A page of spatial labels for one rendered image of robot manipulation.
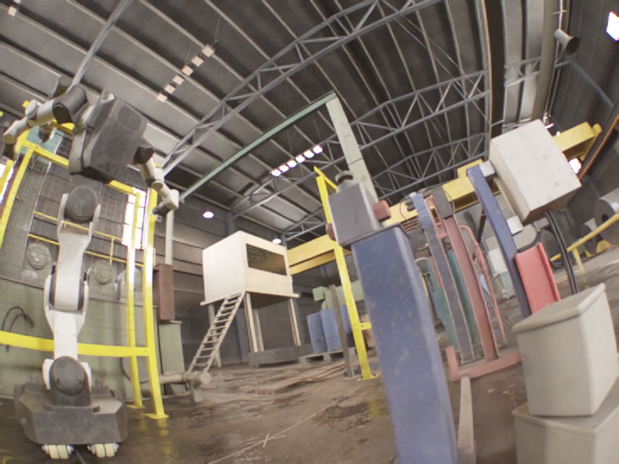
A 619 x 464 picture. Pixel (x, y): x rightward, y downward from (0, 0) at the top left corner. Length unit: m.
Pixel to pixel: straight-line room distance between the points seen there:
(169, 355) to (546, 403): 2.76
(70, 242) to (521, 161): 1.89
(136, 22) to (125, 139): 10.44
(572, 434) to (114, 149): 1.41
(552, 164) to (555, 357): 1.01
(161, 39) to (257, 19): 3.71
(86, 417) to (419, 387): 0.94
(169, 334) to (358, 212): 2.50
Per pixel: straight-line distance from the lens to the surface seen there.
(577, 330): 0.41
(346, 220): 0.59
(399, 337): 0.52
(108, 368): 2.58
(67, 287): 1.21
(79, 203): 1.04
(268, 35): 11.70
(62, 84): 2.25
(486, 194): 1.39
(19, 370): 2.48
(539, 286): 1.30
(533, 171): 1.28
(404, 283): 0.52
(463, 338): 1.71
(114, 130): 1.15
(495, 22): 4.59
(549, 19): 10.72
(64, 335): 1.27
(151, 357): 1.81
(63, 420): 1.02
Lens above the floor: 0.35
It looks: 24 degrees up
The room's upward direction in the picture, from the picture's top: 12 degrees counter-clockwise
